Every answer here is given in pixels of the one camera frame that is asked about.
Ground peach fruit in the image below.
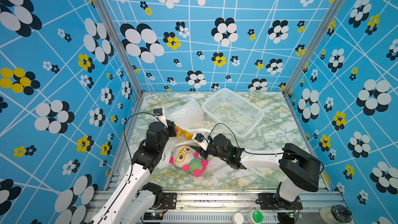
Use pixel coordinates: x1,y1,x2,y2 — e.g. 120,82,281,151
175,126,182,137

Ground yellow banana fruit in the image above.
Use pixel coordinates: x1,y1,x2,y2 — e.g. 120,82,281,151
182,130,193,140

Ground translucent white plastic bag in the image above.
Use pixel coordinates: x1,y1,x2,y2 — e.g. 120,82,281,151
157,100,210,169

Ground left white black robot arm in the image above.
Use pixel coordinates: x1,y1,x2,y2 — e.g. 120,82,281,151
89,120,177,224

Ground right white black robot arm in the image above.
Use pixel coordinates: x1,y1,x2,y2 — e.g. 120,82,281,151
192,133,323,203

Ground colourful plush toy with glasses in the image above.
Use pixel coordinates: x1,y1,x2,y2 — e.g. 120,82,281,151
169,145,209,177

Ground white plastic mesh basket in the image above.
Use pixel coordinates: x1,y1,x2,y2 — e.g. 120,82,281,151
202,88,265,138

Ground white round button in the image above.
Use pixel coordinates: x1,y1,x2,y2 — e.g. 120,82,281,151
231,213,245,224

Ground green round button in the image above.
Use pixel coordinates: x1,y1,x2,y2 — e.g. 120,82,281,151
247,211,264,224

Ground clear tape roll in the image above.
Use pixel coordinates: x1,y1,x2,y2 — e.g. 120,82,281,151
319,205,352,224

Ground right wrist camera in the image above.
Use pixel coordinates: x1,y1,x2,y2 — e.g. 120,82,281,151
193,133,210,151

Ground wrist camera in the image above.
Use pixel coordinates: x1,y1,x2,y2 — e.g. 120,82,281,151
153,108,168,128
193,133,210,151

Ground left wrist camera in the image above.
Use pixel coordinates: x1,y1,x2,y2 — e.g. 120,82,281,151
153,108,168,128

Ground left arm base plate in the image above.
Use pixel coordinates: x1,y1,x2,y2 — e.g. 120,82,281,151
151,192,177,210

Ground aluminium front rail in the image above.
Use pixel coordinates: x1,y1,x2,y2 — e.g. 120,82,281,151
83,189,355,224

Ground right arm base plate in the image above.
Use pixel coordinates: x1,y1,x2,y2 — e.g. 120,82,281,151
256,193,303,211

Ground left aluminium corner post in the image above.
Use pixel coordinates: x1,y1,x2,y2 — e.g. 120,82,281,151
94,0,143,98

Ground aluminium corner post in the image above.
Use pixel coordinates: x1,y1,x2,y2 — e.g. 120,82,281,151
94,0,143,98
283,0,346,98

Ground right aluminium corner post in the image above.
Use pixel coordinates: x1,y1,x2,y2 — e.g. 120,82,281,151
283,0,346,98

